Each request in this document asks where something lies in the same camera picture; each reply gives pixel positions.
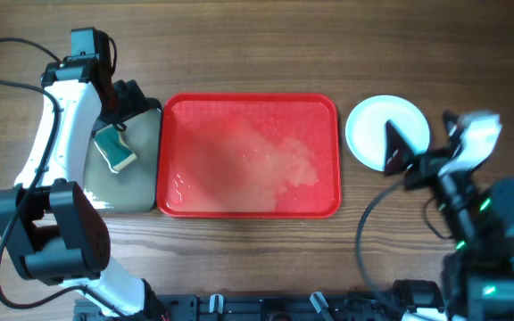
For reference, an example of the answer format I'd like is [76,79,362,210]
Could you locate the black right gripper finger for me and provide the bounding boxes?
[442,110,459,134]
[384,120,415,176]

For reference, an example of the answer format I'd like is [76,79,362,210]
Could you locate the light blue plate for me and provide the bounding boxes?
[344,95,431,172]

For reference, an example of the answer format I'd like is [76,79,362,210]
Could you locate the yellow green sponge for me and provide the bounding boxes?
[94,125,137,173]

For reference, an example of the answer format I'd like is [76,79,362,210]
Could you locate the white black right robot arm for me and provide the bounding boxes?
[384,111,514,320]

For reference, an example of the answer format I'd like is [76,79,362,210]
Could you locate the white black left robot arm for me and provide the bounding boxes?
[0,55,168,320]

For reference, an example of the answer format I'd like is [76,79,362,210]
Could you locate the black water tray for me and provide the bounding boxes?
[83,102,162,213]

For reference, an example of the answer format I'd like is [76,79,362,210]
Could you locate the red plastic tray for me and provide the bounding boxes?
[155,93,342,219]

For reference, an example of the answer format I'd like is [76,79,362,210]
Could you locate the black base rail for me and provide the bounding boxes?
[72,290,445,321]

